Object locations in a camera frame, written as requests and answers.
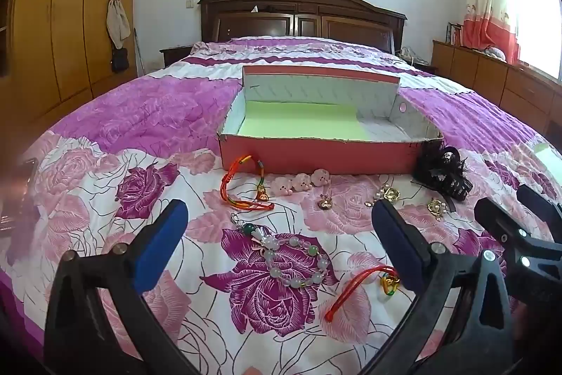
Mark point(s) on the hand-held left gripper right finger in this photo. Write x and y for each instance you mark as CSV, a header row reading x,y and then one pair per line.
x,y
395,243

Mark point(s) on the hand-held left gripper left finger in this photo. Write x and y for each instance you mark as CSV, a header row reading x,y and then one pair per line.
x,y
162,243

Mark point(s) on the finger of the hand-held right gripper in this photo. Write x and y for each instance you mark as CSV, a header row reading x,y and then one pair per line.
x,y
538,203
500,221

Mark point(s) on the gold pearl brooch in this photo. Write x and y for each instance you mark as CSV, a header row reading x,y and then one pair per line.
x,y
437,208
390,194

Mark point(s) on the black feather hair clip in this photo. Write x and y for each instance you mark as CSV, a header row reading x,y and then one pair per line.
x,y
439,168

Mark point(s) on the red cardboard box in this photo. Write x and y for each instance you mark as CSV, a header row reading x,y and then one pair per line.
x,y
307,155

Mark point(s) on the pink plush hair clip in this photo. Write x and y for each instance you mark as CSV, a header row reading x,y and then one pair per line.
x,y
282,186
320,176
302,181

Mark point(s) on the small gold pendant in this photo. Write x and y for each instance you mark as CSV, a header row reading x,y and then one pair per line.
x,y
325,202

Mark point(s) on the pink floral bed blanket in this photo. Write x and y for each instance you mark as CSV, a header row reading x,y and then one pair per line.
x,y
131,116

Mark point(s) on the low wooden cabinet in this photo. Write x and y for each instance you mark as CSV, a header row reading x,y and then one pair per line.
x,y
483,72

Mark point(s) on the folded cloth bundle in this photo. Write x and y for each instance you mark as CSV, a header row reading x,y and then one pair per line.
x,y
496,53

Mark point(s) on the row of books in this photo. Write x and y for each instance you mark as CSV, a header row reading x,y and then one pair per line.
x,y
454,34

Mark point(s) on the black hanging bag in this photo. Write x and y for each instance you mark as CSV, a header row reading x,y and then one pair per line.
x,y
119,59

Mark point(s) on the window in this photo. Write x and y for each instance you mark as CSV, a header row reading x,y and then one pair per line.
x,y
535,14

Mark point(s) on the dark wooden nightstand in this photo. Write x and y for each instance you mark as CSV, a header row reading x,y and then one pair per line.
x,y
173,54

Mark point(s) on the thin white pole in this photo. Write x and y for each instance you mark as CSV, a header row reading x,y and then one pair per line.
x,y
139,50

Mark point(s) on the beige hanging bag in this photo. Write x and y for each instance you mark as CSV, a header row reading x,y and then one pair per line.
x,y
117,21

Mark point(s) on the wooden wardrobe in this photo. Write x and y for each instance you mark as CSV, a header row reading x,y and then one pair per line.
x,y
66,6

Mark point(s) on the dark wooden headboard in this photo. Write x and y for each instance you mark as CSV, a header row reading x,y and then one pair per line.
x,y
303,1

